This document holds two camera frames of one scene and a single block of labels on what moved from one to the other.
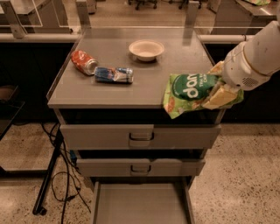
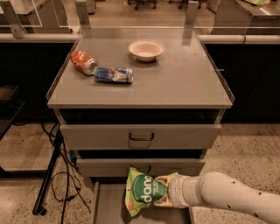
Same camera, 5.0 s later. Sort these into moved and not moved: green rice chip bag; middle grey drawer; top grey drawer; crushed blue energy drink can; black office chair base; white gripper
Moved: white gripper; green rice chip bag
Not moved: black office chair base; top grey drawer; middle grey drawer; crushed blue energy drink can
